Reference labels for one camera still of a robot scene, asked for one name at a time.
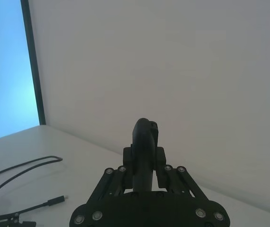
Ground black cable with silver plug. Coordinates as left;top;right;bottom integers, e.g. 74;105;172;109
0;195;69;220

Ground blue screen with black frame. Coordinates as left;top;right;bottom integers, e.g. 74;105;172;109
0;0;46;144

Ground black looped cable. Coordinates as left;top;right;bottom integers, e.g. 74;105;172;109
0;155;63;204

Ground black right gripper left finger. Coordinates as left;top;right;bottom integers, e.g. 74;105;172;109
87;146;134;206

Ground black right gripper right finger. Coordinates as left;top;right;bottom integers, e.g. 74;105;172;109
153;146;208;206

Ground black bolted bracket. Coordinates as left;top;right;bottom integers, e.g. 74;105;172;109
0;206;37;227

